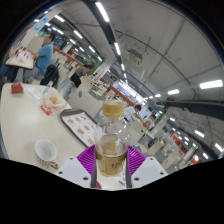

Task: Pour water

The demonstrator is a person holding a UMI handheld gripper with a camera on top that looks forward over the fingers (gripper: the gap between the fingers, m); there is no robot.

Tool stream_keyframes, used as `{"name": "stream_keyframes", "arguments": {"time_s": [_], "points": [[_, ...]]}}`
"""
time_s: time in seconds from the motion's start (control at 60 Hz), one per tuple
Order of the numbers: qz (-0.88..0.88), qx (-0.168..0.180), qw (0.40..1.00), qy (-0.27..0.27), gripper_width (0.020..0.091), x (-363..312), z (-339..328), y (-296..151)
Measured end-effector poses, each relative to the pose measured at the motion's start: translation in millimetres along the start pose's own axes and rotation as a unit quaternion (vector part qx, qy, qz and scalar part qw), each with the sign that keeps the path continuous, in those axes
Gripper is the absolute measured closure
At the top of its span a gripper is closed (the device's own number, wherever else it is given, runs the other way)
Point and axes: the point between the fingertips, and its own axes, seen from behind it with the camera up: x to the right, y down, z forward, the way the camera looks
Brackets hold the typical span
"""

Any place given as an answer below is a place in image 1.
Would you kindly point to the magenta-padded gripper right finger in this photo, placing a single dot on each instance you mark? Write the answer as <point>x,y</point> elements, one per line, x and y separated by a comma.
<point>149,170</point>

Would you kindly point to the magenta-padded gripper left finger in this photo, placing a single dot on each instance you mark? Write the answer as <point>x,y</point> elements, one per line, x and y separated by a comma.
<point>74,170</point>

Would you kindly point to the ceiling air conditioner unit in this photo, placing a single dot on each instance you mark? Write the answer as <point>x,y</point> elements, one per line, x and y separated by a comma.
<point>134,57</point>

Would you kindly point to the brown food tray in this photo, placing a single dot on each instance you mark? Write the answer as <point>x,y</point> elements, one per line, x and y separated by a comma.
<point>66,115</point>

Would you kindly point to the small clear water bottle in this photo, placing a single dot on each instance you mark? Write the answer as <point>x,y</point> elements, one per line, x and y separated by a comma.
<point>47,88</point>

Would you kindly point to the red pouch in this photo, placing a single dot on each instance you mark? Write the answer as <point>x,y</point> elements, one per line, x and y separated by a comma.
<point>17,88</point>

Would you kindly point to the ceiling strip lights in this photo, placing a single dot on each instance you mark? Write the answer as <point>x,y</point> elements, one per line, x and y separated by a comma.
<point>102,11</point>

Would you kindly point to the white paper sheet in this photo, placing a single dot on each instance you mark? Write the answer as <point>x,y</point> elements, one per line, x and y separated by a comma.
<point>34,93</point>

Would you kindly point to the white paper cup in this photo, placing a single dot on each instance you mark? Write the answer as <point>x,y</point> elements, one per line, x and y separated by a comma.
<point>45,151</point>

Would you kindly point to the flat round red coaster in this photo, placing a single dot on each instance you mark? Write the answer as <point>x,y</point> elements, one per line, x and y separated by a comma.
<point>97,185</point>

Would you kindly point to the small red packet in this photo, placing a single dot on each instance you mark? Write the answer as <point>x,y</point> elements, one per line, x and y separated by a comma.
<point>46,109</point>

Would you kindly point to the person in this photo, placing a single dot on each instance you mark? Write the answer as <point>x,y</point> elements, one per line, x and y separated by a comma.
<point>6,68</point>
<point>44,56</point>
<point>137,111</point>
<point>79,74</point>

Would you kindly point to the white dining table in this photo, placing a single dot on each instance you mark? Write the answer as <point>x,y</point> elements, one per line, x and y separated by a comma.
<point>19,60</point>

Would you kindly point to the clear bottle with tan cap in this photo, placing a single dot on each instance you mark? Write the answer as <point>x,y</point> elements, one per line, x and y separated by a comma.
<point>111,140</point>

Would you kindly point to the clear plastic food bag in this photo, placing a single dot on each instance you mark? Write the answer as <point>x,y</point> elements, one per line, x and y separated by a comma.
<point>54,100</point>

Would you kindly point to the black backpack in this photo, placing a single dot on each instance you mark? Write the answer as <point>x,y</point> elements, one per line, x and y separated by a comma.
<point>50,75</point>

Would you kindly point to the printed paper tray liner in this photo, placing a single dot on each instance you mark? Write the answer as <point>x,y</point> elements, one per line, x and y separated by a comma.
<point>81,128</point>

